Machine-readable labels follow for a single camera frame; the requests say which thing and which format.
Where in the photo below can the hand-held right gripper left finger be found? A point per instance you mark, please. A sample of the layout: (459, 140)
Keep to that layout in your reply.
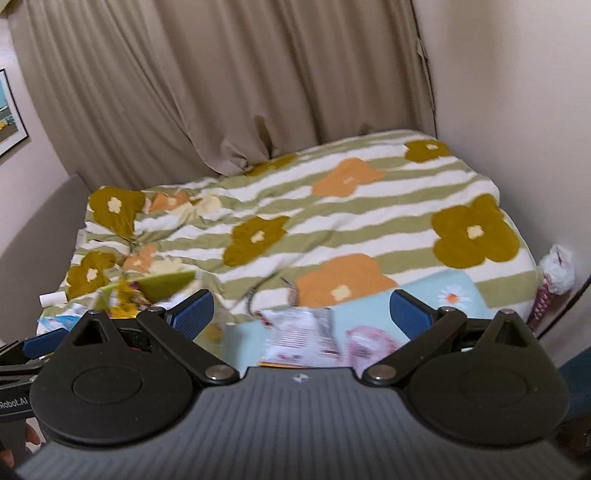
(191, 311)

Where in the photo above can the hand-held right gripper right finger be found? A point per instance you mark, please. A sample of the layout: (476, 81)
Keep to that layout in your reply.
(411, 310)

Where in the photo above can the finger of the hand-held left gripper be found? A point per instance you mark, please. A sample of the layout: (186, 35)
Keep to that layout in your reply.
(44, 346)

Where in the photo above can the person's left hand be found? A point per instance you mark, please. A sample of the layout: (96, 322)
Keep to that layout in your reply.
(33, 433)

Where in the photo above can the light blue daisy cloth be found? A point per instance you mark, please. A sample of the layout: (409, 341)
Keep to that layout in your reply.
(360, 314)

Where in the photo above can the pink striped snack bag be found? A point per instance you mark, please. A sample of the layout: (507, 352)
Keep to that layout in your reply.
(371, 344)

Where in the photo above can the grey upholstered headboard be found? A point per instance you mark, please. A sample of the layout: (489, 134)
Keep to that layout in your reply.
(37, 249)

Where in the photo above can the red and white snack bag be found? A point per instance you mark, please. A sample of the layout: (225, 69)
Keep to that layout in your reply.
(300, 337)

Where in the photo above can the striped floral blanket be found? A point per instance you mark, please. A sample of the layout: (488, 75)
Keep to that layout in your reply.
(323, 221)

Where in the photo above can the white plastic bag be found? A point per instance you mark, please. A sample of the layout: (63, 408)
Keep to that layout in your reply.
(557, 270)

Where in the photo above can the black metal bar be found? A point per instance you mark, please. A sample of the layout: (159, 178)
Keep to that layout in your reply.
(565, 302)

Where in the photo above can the dark teal cloth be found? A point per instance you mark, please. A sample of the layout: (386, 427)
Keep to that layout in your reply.
(577, 383)

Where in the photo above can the beige curtain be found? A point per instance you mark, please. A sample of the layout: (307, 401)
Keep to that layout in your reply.
(221, 78)

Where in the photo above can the framed wall picture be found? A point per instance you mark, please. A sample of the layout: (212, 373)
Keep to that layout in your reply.
(8, 115)

